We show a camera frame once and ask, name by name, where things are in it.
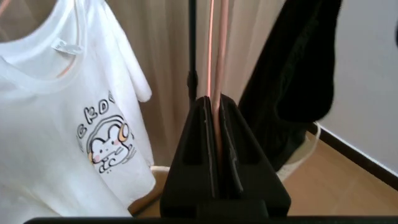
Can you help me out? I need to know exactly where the black garment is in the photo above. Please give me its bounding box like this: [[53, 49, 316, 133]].
[[238, 0, 343, 172]]

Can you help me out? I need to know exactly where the black clothes rack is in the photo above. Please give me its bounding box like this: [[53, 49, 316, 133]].
[[186, 0, 199, 106]]

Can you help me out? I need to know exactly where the white printed t-shirt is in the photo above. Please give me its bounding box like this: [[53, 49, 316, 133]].
[[0, 0, 156, 218]]

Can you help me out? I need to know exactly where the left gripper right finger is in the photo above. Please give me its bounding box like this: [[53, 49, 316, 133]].
[[218, 93, 292, 218]]

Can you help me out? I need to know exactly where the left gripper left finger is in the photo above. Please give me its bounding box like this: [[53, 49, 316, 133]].
[[159, 95, 220, 218]]

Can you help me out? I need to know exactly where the beige curtain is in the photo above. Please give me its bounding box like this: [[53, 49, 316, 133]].
[[0, 0, 287, 169]]

